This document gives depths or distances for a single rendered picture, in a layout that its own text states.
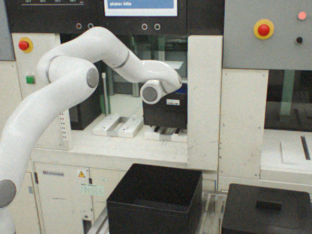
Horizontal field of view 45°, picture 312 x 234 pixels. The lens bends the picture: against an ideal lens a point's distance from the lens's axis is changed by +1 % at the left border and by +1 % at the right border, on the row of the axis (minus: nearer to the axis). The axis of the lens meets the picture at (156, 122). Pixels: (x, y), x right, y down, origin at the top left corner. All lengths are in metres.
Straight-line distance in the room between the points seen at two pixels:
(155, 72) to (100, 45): 0.27
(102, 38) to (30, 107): 0.32
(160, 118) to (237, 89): 0.46
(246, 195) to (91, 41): 0.76
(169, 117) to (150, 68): 0.43
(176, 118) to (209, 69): 0.42
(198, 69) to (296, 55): 0.34
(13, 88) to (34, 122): 0.74
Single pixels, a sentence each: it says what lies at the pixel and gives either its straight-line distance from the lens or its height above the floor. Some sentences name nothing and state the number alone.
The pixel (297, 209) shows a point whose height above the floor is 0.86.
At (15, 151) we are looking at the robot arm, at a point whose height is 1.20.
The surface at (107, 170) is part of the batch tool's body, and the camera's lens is 1.74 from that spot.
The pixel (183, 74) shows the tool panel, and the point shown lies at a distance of 2.42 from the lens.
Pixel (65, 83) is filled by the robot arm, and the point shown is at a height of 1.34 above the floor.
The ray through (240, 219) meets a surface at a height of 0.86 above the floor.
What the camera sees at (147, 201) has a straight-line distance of 1.54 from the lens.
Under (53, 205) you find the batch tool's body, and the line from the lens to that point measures 1.98.
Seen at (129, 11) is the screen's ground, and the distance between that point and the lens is 1.48.
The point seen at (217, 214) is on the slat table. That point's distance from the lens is 1.49.
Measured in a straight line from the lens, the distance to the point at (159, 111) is 1.75.
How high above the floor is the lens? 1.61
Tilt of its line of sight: 21 degrees down
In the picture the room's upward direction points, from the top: 2 degrees counter-clockwise
